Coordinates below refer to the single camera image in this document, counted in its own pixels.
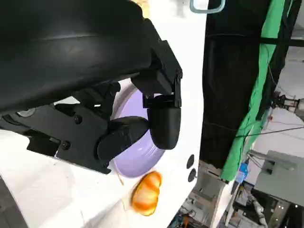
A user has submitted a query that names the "pale green mug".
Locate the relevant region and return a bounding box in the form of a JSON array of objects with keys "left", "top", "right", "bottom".
[{"left": 189, "top": 0, "right": 226, "bottom": 13}]

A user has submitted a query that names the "black cloth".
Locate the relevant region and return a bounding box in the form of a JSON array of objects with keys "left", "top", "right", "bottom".
[{"left": 199, "top": 0, "right": 274, "bottom": 178}]

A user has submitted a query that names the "black hanging strap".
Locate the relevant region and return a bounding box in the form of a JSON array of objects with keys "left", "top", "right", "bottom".
[{"left": 255, "top": 0, "right": 302, "bottom": 121}]

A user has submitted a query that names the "green cloth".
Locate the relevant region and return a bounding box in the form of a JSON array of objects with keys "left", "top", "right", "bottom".
[{"left": 219, "top": 0, "right": 295, "bottom": 183}]

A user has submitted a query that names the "orange toy bread roll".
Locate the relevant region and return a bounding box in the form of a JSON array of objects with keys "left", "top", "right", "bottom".
[{"left": 130, "top": 171, "right": 164, "bottom": 217}]

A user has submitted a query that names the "grey machine cabinet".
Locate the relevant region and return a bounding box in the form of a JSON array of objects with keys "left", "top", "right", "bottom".
[{"left": 253, "top": 149, "right": 304, "bottom": 207}]

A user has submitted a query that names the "lilac plate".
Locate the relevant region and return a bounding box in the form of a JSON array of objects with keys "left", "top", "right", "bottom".
[{"left": 110, "top": 79, "right": 166, "bottom": 180}]

